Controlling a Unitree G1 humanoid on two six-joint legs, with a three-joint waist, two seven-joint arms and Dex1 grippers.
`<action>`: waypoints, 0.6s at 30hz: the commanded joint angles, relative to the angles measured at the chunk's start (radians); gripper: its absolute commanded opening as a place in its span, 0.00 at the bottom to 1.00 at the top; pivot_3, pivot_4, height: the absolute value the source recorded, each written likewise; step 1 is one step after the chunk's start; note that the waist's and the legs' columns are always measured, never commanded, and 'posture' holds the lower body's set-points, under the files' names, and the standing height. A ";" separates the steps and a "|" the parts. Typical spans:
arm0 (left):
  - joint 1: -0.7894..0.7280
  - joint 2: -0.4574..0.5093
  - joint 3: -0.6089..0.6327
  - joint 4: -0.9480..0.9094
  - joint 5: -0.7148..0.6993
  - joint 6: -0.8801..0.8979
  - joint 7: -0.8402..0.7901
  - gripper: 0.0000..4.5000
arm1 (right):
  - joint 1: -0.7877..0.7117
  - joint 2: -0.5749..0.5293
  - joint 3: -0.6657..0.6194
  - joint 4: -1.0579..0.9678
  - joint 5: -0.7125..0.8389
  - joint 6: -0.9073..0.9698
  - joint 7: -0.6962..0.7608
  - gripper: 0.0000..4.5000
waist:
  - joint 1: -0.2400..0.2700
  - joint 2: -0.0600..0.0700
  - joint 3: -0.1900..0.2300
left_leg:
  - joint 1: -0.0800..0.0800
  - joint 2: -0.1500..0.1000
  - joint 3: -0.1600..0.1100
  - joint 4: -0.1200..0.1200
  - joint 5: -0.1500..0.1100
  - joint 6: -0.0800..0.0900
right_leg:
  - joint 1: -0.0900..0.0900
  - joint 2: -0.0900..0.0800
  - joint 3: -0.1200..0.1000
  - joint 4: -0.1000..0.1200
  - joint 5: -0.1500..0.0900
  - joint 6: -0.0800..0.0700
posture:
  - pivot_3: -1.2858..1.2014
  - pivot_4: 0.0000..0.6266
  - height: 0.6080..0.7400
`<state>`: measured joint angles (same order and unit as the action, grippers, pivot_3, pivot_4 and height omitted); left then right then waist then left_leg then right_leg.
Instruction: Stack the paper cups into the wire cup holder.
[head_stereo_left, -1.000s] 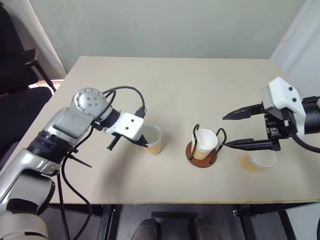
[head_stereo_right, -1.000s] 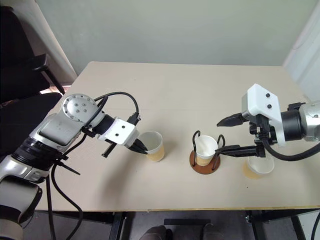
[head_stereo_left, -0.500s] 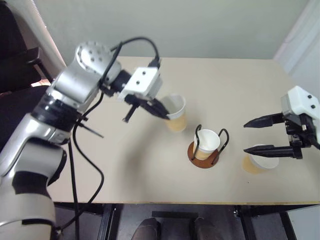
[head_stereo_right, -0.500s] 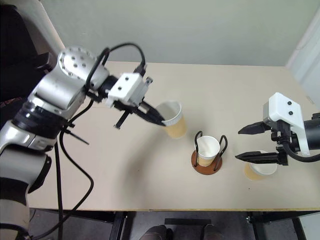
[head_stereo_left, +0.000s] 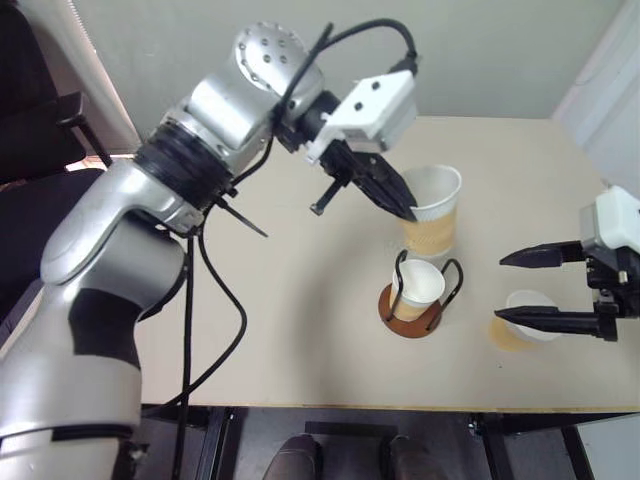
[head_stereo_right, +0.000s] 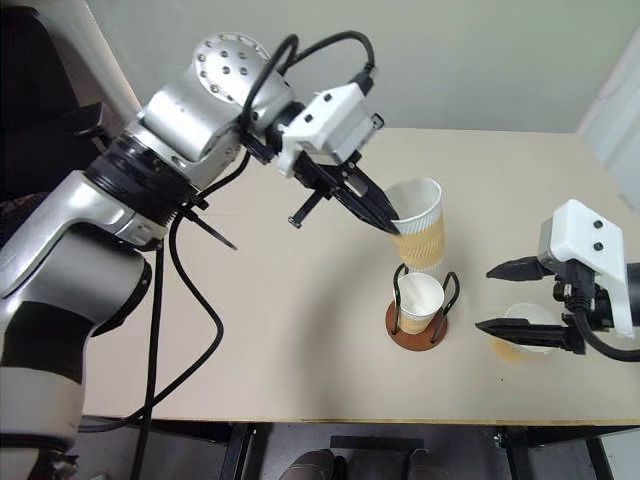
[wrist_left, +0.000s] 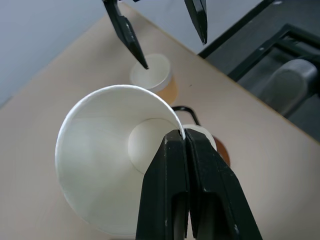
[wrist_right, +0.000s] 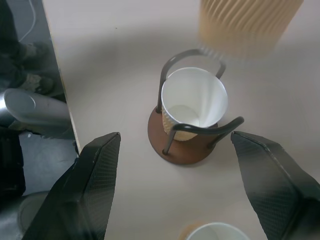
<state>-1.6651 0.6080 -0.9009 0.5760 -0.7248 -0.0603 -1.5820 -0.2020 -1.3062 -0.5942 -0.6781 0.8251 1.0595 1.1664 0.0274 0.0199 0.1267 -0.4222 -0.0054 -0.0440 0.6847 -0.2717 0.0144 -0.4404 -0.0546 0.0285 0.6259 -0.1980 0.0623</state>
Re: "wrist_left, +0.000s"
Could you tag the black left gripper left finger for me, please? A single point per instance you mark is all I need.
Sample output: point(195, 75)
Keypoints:
point(162, 180)

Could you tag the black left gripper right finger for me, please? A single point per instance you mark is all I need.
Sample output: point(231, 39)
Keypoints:
point(215, 190)

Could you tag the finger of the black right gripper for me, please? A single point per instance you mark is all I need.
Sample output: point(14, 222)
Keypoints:
point(199, 20)
point(126, 32)

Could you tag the white paper cup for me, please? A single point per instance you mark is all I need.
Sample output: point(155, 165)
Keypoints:
point(100, 150)

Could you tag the orange paper cup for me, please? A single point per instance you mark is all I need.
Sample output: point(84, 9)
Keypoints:
point(156, 72)
point(223, 153)

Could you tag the grey rounded object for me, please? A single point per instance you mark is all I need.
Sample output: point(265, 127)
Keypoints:
point(287, 85)

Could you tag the black metal frame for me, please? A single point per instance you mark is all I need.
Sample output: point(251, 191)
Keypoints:
point(237, 50)

